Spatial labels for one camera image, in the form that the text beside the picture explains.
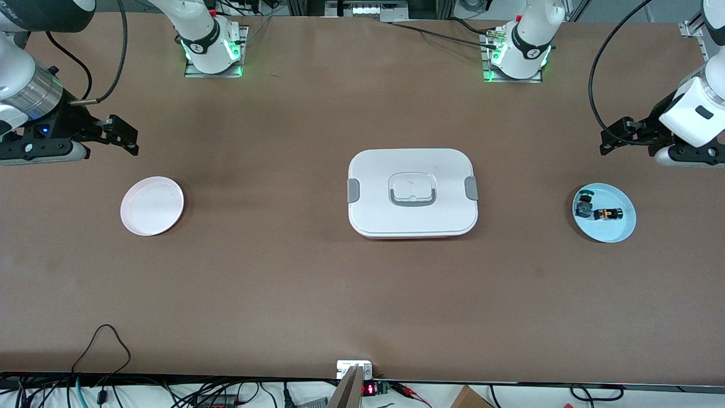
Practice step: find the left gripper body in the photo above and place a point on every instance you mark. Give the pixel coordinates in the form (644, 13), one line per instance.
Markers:
(647, 134)

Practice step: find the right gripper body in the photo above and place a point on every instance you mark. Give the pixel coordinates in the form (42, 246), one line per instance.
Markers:
(69, 121)

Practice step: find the orange black switch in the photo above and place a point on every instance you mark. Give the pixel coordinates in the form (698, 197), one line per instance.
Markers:
(609, 214)

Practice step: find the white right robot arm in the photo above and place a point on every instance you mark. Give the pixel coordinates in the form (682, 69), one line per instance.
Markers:
(198, 28)

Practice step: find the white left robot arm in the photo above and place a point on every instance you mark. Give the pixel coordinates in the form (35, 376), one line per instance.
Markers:
(532, 34)

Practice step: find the white lunch box grey clips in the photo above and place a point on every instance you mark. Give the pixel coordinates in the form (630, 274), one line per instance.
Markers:
(442, 170)

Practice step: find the brown cardboard box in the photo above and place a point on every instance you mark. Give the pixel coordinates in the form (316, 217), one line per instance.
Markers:
(467, 399)

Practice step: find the white round plate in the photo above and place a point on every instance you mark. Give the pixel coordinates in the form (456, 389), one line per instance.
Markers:
(152, 207)

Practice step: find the light blue round plate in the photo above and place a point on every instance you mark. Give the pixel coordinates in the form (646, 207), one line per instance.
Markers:
(614, 232)

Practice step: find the black power strip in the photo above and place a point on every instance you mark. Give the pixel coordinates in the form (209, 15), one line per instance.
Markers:
(218, 403)

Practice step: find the white mounting plate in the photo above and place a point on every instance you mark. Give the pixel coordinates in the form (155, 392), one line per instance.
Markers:
(345, 365)

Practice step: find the red alligator clip lead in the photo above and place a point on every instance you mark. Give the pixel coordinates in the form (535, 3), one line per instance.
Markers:
(405, 389)

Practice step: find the red digit display module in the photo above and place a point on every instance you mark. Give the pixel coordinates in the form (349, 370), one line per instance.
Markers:
(369, 390)

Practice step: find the aluminium profile bracket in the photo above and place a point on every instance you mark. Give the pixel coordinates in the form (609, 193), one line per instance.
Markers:
(702, 48)

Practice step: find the blue green switch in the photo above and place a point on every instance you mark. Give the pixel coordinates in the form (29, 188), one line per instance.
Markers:
(583, 208)

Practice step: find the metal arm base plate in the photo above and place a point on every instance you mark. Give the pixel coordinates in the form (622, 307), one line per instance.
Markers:
(485, 62)
(244, 51)

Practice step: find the aluminium equipment frame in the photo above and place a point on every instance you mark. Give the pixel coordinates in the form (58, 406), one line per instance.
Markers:
(368, 10)

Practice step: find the aluminium camera bar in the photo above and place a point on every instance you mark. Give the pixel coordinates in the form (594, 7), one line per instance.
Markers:
(346, 394)

